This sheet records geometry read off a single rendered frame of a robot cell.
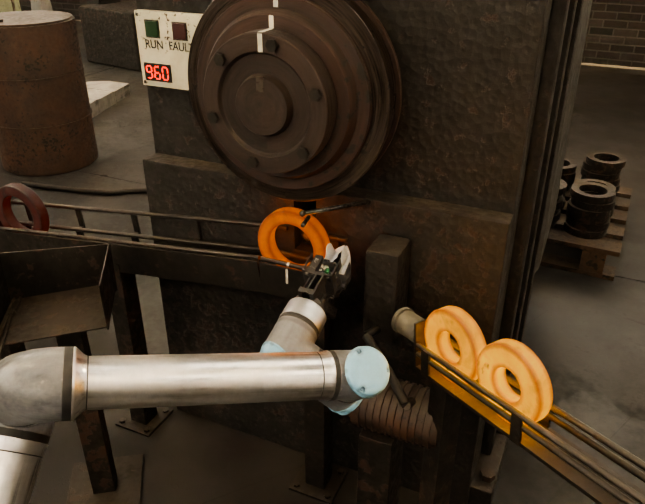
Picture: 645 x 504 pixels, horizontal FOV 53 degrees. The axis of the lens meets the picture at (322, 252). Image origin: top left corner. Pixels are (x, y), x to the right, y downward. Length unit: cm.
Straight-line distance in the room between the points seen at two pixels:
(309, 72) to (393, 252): 43
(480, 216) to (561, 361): 119
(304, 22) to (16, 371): 79
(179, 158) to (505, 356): 101
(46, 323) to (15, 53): 263
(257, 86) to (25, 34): 288
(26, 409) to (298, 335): 51
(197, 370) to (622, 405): 165
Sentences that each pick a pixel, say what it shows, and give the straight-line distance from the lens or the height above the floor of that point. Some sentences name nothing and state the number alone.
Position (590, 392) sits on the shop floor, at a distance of 243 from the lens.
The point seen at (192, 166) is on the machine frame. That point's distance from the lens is 171.
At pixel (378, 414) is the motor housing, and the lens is 145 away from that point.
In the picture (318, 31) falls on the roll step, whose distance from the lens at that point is 129.
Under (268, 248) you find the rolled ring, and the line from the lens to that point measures 157.
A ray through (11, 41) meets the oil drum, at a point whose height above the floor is 80.
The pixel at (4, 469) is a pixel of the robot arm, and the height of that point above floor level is 67.
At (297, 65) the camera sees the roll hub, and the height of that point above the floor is 120.
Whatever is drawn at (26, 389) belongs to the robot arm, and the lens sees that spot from 108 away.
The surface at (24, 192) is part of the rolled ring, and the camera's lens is 205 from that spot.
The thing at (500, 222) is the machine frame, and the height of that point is 87.
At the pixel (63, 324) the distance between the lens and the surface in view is 164.
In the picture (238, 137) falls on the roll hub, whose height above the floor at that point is 104.
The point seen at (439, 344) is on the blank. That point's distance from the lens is 132.
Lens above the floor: 147
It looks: 28 degrees down
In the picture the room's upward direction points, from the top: straight up
